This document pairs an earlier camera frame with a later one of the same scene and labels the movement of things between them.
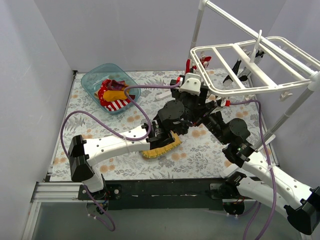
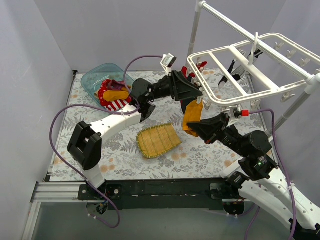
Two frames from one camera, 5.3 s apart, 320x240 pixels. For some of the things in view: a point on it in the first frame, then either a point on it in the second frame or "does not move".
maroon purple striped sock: [114, 85] does not move
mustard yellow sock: [109, 95] does not move
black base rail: [141, 194] does not move
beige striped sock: [96, 94] does not move
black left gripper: [194, 99] → [173, 85]
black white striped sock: [228, 80] → [221, 84]
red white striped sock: [205, 60] → [200, 66]
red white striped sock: [116, 104] does not move
